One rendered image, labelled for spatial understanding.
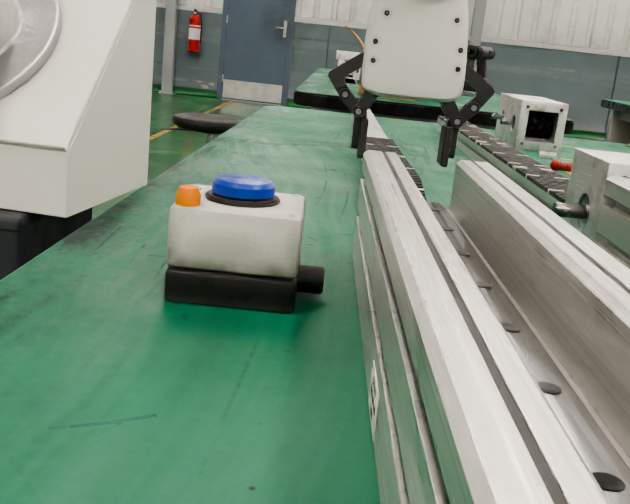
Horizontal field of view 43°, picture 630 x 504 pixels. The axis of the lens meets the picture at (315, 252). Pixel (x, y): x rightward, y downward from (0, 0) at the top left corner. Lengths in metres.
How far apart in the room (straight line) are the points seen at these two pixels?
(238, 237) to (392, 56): 0.36
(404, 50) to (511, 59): 10.96
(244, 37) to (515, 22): 3.74
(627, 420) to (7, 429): 0.23
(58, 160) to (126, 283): 0.19
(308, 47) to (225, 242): 11.11
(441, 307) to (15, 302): 0.30
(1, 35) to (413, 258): 0.51
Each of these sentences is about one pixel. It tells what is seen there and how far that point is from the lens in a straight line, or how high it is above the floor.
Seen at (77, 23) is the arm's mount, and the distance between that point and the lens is 0.78.
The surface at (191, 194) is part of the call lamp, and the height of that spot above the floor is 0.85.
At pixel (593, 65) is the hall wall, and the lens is 12.01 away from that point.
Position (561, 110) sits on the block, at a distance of 1.63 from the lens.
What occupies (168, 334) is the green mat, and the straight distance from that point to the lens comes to 0.45.
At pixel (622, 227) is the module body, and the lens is 0.62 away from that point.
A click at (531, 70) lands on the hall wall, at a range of 11.81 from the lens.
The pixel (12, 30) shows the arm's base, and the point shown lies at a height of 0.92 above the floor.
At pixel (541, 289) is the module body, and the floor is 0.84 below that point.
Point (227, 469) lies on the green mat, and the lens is 0.32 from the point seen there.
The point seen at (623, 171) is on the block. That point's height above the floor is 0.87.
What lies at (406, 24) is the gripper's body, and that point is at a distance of 0.80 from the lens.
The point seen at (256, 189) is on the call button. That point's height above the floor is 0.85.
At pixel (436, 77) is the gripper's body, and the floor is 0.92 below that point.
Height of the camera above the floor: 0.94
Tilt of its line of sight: 15 degrees down
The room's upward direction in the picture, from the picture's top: 6 degrees clockwise
